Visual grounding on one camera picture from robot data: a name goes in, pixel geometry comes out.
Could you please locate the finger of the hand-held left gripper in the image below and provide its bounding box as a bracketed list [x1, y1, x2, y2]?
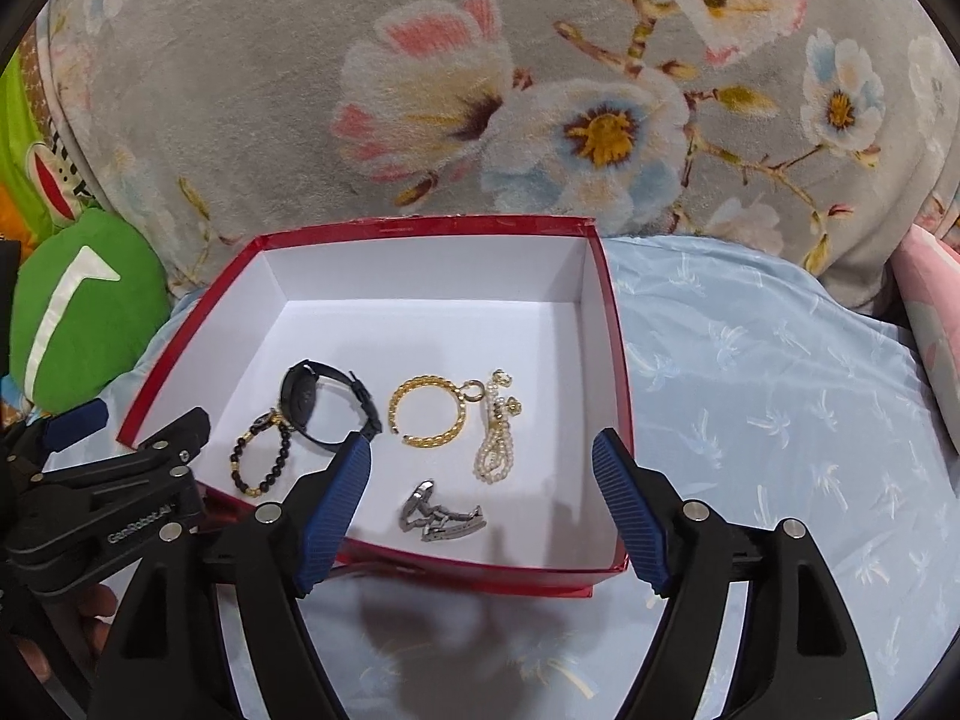
[4, 406, 212, 598]
[0, 399, 107, 479]

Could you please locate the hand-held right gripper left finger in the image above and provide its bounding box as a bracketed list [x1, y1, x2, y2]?
[90, 431, 374, 720]

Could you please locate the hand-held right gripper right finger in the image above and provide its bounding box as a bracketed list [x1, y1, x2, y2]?
[591, 427, 880, 720]

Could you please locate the black bead bracelet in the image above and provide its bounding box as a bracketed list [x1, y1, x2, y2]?
[229, 411, 295, 502]

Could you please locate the silver metal bracelet clasp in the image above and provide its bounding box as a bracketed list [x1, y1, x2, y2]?
[399, 478, 492, 543]

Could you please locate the pearl bracelet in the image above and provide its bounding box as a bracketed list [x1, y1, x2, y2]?
[472, 369, 524, 482]

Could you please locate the gold chain bracelet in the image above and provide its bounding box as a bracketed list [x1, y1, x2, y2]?
[388, 377, 485, 449]

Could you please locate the red cardboard box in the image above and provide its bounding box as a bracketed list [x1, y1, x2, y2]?
[116, 215, 635, 599]

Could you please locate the person's left hand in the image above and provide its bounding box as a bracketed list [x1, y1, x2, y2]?
[15, 583, 121, 683]

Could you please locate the green pillow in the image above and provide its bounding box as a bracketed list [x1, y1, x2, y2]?
[11, 208, 173, 415]

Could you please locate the black wrist watch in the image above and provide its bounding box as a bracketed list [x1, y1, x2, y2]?
[279, 360, 383, 455]

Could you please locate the colourful printed cushion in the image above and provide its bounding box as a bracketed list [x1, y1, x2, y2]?
[0, 37, 102, 241]

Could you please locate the pink pillow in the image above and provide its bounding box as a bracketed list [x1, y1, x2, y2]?
[892, 225, 960, 458]

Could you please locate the grey floral blanket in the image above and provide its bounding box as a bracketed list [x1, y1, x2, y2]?
[22, 0, 960, 316]

